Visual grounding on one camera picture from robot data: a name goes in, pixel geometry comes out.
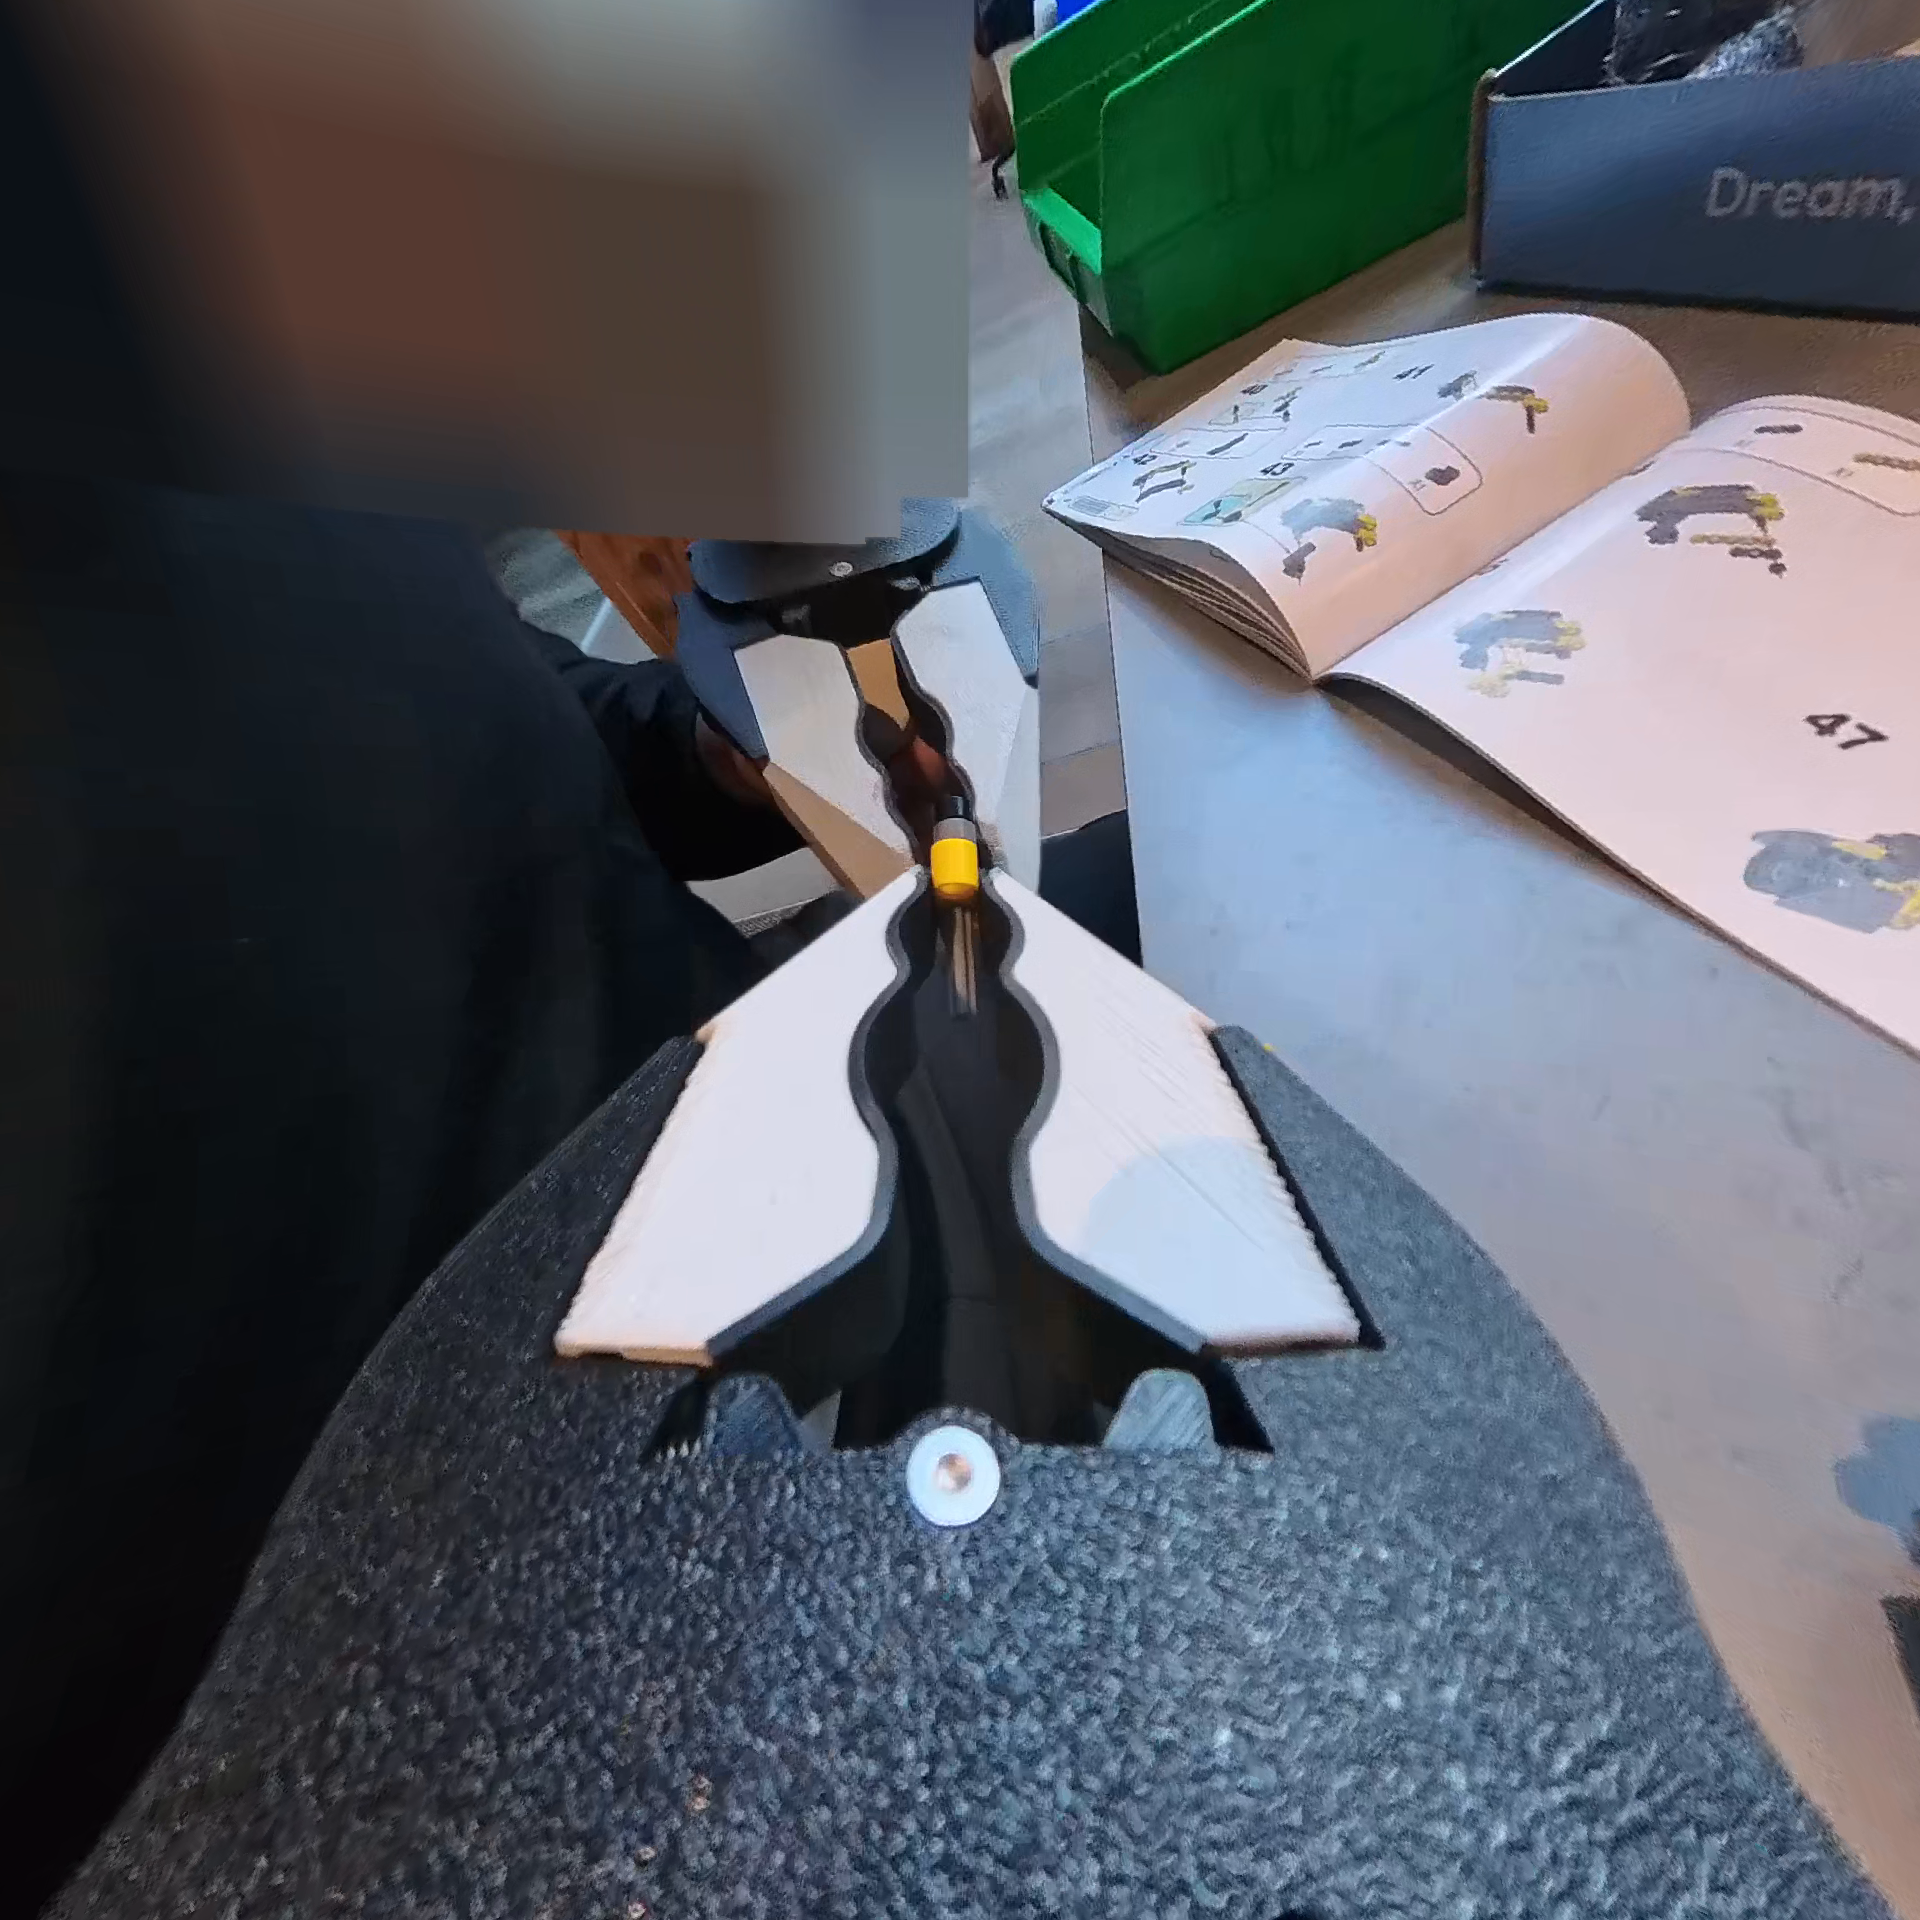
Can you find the person's left hand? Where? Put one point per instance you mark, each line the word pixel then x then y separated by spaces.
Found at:
pixel 913 764

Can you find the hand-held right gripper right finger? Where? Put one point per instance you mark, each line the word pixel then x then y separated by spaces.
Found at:
pixel 1185 1202

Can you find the instruction booklet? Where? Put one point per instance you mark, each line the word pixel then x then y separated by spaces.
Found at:
pixel 1577 599

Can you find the dark cardboard box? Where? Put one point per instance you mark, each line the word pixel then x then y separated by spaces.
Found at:
pixel 1651 212

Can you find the green storage bin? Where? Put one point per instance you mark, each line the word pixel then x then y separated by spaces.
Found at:
pixel 1277 182

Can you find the person's left forearm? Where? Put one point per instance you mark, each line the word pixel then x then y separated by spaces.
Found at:
pixel 645 750

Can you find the grey desk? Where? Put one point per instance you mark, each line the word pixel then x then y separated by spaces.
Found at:
pixel 1426 1125

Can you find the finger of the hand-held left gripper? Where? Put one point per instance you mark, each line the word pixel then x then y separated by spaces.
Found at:
pixel 967 675
pixel 811 735

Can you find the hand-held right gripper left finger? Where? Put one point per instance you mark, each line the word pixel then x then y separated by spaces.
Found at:
pixel 734 1202

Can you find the person's grey trouser leg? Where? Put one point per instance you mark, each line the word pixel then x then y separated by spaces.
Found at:
pixel 1095 886

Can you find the crumpled plastic bag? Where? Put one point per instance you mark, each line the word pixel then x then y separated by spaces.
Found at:
pixel 1695 30

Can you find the yellow beaded axle assembly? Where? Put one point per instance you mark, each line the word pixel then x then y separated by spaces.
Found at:
pixel 962 960

